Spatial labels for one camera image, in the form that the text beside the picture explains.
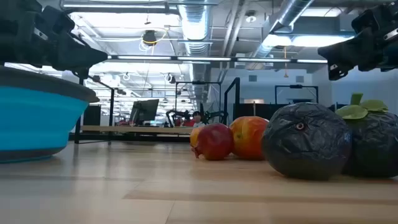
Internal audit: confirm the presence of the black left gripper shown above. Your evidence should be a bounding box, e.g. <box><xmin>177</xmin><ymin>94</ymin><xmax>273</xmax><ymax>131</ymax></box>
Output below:
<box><xmin>0</xmin><ymin>0</ymin><xmax>108</xmax><ymax>79</ymax></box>

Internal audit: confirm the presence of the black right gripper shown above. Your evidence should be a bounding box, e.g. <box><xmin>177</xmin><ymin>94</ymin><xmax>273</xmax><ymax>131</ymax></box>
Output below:
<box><xmin>317</xmin><ymin>26</ymin><xmax>398</xmax><ymax>81</ymax></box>

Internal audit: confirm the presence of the blue collapsible bowl grey rim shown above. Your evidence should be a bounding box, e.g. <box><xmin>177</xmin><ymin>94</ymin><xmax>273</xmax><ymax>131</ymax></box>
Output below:
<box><xmin>0</xmin><ymin>65</ymin><xmax>100</xmax><ymax>164</ymax></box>

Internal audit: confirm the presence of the black fruit with green leaves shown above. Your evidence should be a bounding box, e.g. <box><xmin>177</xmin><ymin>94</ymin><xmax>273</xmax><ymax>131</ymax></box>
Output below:
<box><xmin>335</xmin><ymin>92</ymin><xmax>398</xmax><ymax>179</ymax></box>

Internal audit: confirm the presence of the black crinkled round fruit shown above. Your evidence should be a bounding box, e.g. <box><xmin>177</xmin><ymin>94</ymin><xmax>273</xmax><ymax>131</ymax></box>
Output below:
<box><xmin>261</xmin><ymin>101</ymin><xmax>353</xmax><ymax>181</ymax></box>

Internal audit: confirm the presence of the red yellow apple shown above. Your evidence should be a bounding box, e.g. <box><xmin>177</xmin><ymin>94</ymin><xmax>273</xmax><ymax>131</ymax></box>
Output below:
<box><xmin>229</xmin><ymin>116</ymin><xmax>270</xmax><ymax>161</ymax></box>

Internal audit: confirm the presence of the small orange fruit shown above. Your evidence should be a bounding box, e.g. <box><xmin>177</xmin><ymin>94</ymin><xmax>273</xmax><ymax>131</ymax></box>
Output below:
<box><xmin>189</xmin><ymin>126</ymin><xmax>203</xmax><ymax>149</ymax></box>

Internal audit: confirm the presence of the red pomegranate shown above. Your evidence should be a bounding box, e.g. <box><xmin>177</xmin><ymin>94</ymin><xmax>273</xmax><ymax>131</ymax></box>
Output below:
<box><xmin>192</xmin><ymin>123</ymin><xmax>234</xmax><ymax>162</ymax></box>

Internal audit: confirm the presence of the black cabinet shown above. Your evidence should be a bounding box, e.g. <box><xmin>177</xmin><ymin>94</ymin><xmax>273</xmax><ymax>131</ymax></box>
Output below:
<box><xmin>83</xmin><ymin>105</ymin><xmax>102</xmax><ymax>127</ymax></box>

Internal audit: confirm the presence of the black ceiling device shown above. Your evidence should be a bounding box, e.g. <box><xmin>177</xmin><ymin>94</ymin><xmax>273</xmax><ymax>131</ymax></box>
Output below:
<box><xmin>142</xmin><ymin>29</ymin><xmax>158</xmax><ymax>47</ymax></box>

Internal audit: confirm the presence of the dark computer monitor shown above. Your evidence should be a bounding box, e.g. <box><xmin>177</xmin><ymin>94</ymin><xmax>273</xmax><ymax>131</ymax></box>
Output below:
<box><xmin>129</xmin><ymin>98</ymin><xmax>160</xmax><ymax>127</ymax></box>

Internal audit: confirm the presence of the raised wooden board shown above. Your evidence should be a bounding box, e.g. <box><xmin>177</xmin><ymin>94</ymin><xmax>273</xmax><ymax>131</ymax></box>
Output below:
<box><xmin>80</xmin><ymin>125</ymin><xmax>195</xmax><ymax>136</ymax></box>

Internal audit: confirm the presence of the black low partition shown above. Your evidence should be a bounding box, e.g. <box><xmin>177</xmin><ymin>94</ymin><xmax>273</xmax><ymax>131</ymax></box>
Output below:
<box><xmin>233</xmin><ymin>102</ymin><xmax>349</xmax><ymax>125</ymax></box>

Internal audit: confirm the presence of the black metal upright arch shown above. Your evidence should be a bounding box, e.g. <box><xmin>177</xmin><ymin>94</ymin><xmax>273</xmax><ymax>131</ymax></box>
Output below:
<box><xmin>223</xmin><ymin>77</ymin><xmax>241</xmax><ymax>125</ymax></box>

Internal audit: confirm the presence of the long overhead light bar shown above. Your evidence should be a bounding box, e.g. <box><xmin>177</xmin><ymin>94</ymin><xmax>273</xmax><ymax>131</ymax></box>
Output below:
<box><xmin>107</xmin><ymin>55</ymin><xmax>328</xmax><ymax>65</ymax></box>

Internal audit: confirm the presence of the person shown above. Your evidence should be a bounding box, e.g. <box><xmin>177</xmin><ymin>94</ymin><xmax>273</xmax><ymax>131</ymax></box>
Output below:
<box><xmin>192</xmin><ymin>111</ymin><xmax>206</xmax><ymax>129</ymax></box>

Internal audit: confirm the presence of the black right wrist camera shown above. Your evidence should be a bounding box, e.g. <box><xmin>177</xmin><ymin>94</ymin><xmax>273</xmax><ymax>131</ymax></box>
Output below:
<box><xmin>351</xmin><ymin>3</ymin><xmax>388</xmax><ymax>35</ymax></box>

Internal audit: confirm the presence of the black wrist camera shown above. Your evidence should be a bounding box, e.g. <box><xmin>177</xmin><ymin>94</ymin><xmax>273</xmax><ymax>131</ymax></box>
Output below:
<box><xmin>351</xmin><ymin>3</ymin><xmax>388</xmax><ymax>35</ymax></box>
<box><xmin>42</xmin><ymin>5</ymin><xmax>76</xmax><ymax>34</ymax></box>

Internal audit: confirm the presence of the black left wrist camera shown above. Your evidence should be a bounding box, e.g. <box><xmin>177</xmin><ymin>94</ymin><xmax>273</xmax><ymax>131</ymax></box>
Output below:
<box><xmin>42</xmin><ymin>5</ymin><xmax>76</xmax><ymax>34</ymax></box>

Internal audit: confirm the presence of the black background rig frame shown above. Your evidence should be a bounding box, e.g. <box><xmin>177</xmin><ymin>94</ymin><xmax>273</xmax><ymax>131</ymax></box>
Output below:
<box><xmin>274</xmin><ymin>84</ymin><xmax>320</xmax><ymax>105</ymax></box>
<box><xmin>175</xmin><ymin>80</ymin><xmax>222</xmax><ymax>113</ymax></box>

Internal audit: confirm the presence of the black metal table frame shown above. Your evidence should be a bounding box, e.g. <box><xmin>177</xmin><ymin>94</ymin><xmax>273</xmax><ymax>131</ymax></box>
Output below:
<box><xmin>73</xmin><ymin>74</ymin><xmax>116</xmax><ymax>145</ymax></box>

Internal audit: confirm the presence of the yellow hanging cord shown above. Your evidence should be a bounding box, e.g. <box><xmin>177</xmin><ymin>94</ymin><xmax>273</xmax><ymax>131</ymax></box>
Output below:
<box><xmin>282</xmin><ymin>46</ymin><xmax>289</xmax><ymax>78</ymax></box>

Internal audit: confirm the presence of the silver spiral air duct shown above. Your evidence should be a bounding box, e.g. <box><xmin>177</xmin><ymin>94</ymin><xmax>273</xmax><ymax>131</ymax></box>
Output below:
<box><xmin>178</xmin><ymin>0</ymin><xmax>213</xmax><ymax>57</ymax></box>
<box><xmin>248</xmin><ymin>0</ymin><xmax>315</xmax><ymax>63</ymax></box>

